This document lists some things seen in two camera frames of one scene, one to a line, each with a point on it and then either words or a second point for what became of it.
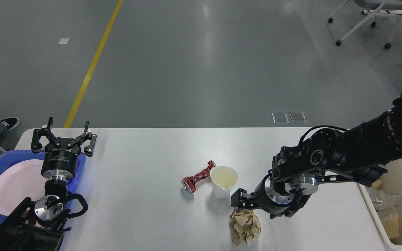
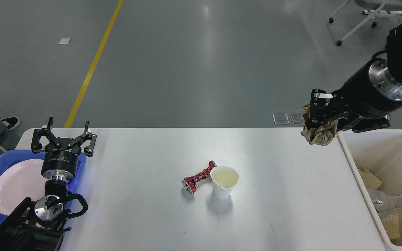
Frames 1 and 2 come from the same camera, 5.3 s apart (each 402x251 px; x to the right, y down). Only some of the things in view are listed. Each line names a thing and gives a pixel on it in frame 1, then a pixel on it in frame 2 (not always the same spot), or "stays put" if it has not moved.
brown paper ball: x=245 y=226 to x=321 y=134
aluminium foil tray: x=384 y=200 stays put
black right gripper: x=280 y=198 to x=373 y=90
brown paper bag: x=392 y=227 stays put
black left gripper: x=61 y=163 stays put
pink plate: x=15 y=182 stays put
